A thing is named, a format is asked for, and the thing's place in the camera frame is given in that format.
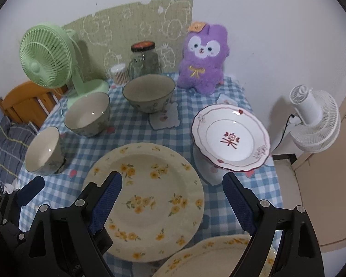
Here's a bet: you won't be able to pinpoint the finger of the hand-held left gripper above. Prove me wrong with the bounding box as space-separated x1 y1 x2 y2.
0 176 46 208
0 206 30 254

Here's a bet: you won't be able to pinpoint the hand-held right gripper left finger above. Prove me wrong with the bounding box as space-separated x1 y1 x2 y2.
23 171 123 277

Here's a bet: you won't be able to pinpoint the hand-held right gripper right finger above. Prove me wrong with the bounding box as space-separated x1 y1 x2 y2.
223 172 325 277

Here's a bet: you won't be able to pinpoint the small cream floral bowl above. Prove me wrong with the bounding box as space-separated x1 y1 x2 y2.
25 127 66 176

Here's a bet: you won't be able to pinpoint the yellow floral plate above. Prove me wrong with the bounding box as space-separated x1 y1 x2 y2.
83 143 205 263
151 235 277 277

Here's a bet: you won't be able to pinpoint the pink-rimmed white plate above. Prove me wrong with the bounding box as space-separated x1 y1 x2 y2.
191 104 270 172

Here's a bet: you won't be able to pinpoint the medium cream floral bowl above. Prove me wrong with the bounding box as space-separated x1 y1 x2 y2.
64 92 111 137

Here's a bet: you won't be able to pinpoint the large cream floral bowl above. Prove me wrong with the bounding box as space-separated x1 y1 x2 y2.
122 74 176 114

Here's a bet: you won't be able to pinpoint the white crumpled cloth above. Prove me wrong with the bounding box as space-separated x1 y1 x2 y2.
0 179 21 199

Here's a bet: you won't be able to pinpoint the grey plaid pillow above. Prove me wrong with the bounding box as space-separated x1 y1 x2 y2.
0 118 38 185

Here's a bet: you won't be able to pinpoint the blue checked tablecloth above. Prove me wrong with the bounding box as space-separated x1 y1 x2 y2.
17 73 283 277

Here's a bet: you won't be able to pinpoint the wooden bed headboard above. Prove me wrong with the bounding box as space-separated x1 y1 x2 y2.
0 81 64 129

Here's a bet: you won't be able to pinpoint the white fan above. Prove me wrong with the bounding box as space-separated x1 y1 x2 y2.
288 84 341 153

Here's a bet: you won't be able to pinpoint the cotton swab container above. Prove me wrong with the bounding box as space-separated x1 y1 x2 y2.
110 63 130 86

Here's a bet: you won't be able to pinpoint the green desk fan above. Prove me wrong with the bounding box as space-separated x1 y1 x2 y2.
20 24 110 108

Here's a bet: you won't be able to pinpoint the glass jar with black lid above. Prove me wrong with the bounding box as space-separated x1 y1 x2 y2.
129 41 161 78

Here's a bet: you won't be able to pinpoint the purple plush toy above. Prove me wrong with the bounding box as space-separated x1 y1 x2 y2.
177 21 230 95

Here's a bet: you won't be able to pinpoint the black fan cable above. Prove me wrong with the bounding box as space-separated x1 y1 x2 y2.
272 115 296 153

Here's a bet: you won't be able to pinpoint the green patterned wall mat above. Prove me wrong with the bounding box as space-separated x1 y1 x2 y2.
64 0 194 81

